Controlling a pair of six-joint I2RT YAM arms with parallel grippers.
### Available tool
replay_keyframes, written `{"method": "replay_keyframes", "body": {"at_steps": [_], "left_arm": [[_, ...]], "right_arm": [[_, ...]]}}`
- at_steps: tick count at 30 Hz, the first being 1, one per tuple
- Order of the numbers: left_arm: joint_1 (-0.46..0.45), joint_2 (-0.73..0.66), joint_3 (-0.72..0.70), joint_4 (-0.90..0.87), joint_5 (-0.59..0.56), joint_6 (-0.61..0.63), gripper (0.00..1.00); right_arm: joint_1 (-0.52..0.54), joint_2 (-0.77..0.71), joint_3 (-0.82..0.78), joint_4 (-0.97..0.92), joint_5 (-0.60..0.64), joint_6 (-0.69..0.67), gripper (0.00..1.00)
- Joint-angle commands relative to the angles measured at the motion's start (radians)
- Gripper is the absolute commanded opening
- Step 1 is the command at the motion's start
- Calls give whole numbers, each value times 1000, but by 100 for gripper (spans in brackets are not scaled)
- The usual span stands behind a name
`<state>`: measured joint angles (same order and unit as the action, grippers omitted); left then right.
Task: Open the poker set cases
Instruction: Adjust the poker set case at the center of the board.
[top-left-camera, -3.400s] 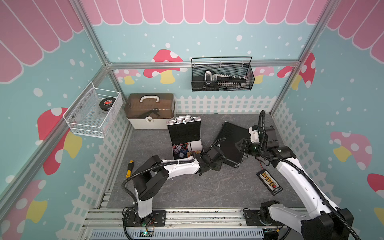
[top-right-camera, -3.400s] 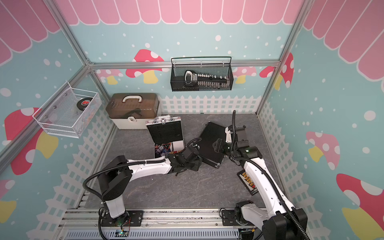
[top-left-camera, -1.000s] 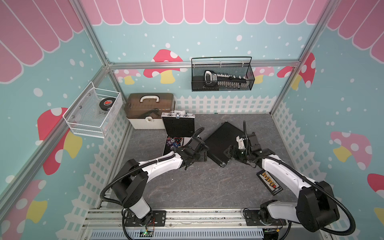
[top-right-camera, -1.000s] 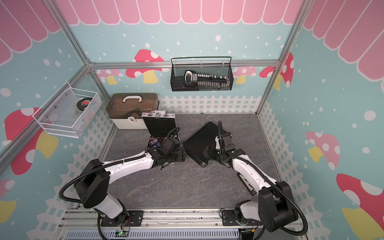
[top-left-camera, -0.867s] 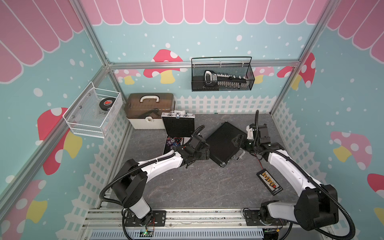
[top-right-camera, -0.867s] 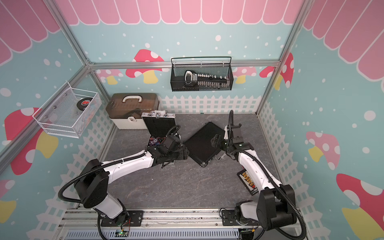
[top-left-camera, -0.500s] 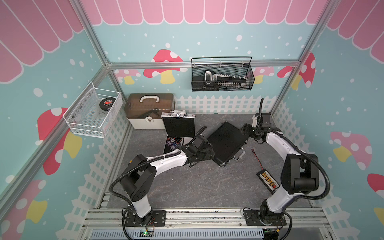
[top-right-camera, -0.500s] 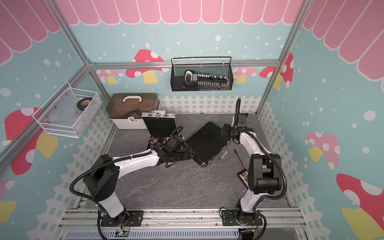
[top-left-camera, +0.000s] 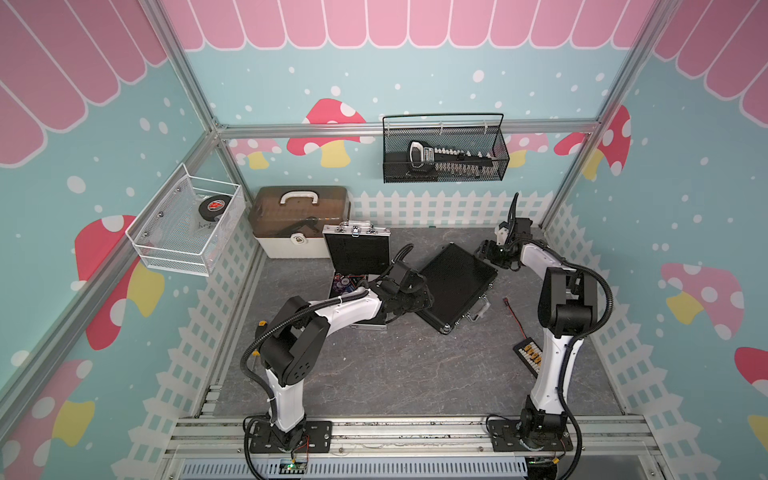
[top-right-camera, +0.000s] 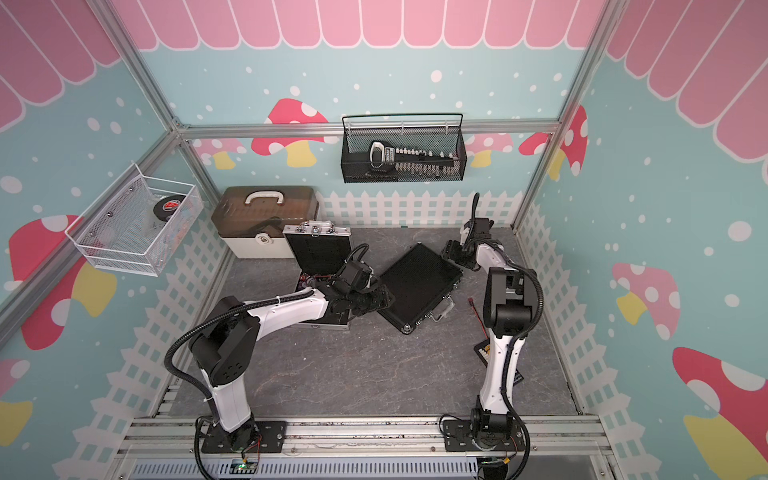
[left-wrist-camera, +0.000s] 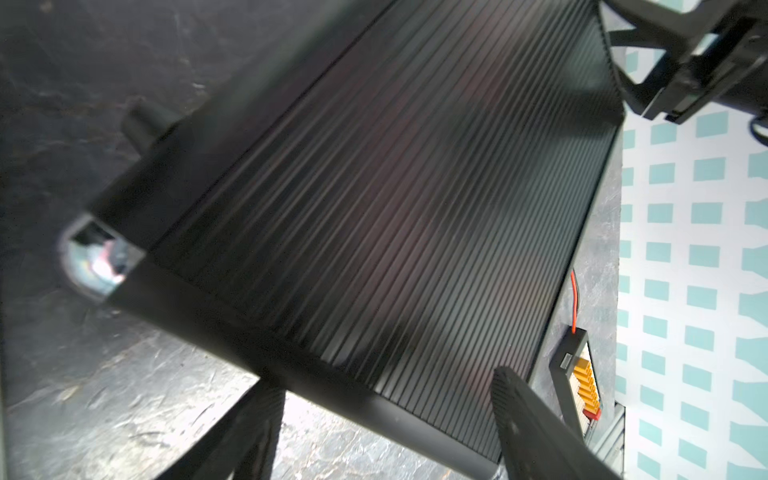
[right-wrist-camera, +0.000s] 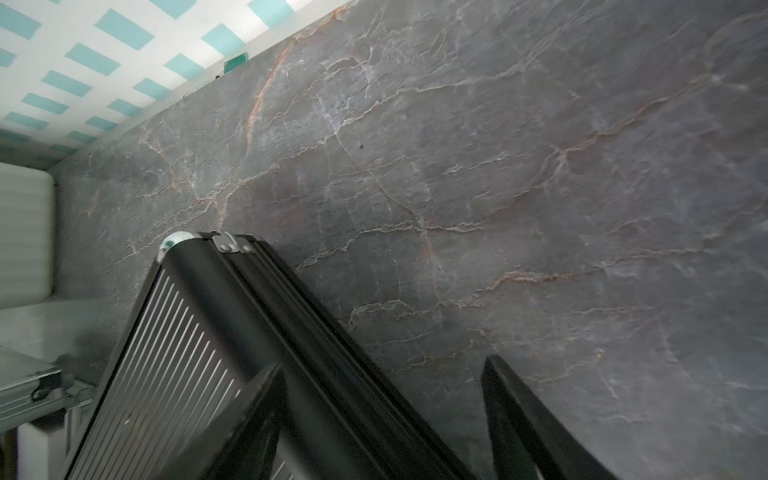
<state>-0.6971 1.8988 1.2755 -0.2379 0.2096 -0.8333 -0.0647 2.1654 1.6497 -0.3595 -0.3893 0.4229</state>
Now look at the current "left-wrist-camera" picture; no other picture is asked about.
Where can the black yellow battery charger board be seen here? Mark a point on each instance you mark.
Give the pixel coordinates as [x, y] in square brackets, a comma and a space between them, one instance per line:
[574, 377]

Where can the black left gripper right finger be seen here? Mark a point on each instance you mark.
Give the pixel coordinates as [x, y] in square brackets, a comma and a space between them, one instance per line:
[535, 444]

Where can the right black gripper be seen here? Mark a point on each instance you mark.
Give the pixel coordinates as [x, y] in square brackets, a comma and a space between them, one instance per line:
[714, 53]

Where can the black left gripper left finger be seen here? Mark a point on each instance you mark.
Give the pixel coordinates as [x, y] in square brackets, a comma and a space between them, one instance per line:
[242, 444]

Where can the black poker case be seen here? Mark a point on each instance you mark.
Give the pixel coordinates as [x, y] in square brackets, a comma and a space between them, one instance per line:
[377, 216]

